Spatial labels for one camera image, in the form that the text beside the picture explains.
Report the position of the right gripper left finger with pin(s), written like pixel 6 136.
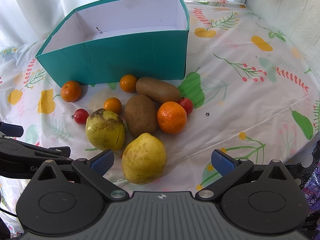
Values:
pixel 92 171

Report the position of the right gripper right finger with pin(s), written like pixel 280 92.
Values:
pixel 231 170

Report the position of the speckled yellow pear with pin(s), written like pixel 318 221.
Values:
pixel 105 130

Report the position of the smooth yellow pear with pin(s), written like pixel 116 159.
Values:
pixel 144 159

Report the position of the red cherry tomato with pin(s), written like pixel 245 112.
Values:
pixel 187 104
pixel 80 116

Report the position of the orange cherry tomato front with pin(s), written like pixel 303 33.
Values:
pixel 113 104

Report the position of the orange cherry tomato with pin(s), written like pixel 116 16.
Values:
pixel 128 83
pixel 113 104

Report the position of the brown kiwi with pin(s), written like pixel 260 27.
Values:
pixel 140 115
pixel 157 90

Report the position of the large orange mandarin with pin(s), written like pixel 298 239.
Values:
pixel 171 117

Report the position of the small mandarin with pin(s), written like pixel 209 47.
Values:
pixel 71 91

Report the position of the purple patterned bedding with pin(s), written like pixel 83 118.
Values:
pixel 304 167

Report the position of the floral plastic tablecloth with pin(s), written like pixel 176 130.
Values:
pixel 252 98

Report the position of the teal cardboard box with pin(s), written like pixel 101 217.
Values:
pixel 102 41

